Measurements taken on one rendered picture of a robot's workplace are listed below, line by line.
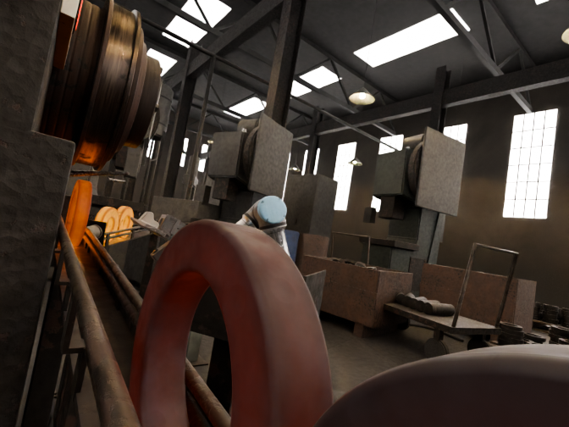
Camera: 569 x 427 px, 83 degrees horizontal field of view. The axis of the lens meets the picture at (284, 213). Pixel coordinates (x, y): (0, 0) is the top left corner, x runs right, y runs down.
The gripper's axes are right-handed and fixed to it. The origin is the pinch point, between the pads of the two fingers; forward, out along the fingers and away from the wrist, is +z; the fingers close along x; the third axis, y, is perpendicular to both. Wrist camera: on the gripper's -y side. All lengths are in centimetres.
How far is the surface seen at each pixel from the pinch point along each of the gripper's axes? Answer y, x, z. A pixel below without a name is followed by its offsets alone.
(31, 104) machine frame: 6, 61, 33
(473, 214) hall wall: 529, -373, -1066
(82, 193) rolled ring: -0.1, 20.7, 19.0
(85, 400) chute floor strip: -21, 88, 15
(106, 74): 26, 36, 29
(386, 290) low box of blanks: 42, -56, -235
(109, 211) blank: 1.5, -33.6, 3.0
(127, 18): 43, 31, 31
